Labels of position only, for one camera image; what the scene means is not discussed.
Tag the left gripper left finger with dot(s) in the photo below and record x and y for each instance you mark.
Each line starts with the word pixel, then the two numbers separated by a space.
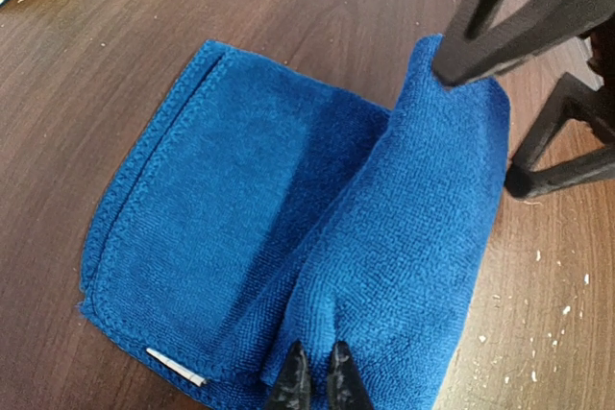
pixel 292 388

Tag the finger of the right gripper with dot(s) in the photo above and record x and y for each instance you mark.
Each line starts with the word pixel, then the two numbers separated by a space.
pixel 570 143
pixel 474 47

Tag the blue towel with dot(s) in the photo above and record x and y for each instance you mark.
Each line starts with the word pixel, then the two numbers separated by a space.
pixel 260 208

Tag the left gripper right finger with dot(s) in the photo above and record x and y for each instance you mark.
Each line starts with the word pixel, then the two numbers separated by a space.
pixel 345 388

